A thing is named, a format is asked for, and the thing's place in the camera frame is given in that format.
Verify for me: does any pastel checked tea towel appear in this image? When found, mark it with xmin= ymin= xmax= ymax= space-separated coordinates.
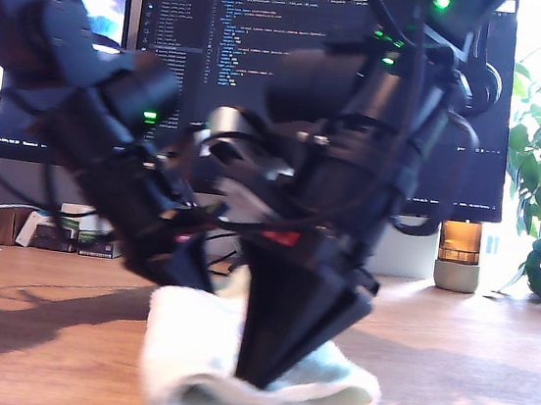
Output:
xmin=134 ymin=255 xmax=400 ymax=405

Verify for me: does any green and white box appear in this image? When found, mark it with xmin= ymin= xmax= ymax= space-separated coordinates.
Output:
xmin=74 ymin=228 xmax=125 ymax=261

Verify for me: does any small dark grey box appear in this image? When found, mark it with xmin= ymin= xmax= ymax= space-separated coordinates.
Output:
xmin=31 ymin=234 xmax=77 ymax=254
xmin=33 ymin=221 xmax=79 ymax=242

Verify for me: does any amber bottle in green cup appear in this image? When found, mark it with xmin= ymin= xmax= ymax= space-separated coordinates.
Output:
xmin=430 ymin=217 xmax=488 ymax=295

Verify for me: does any white box with teal edge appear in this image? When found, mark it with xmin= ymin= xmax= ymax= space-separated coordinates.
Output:
xmin=15 ymin=207 xmax=53 ymax=250

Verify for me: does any brown cardboard box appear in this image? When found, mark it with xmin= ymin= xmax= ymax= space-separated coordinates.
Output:
xmin=0 ymin=206 xmax=28 ymax=248

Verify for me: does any small white blue-barred device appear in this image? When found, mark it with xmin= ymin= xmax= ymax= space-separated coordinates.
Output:
xmin=483 ymin=233 xmax=503 ymax=256

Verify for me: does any black Huawei monitor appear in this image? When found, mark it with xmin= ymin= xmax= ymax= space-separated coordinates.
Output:
xmin=117 ymin=0 xmax=529 ymax=230

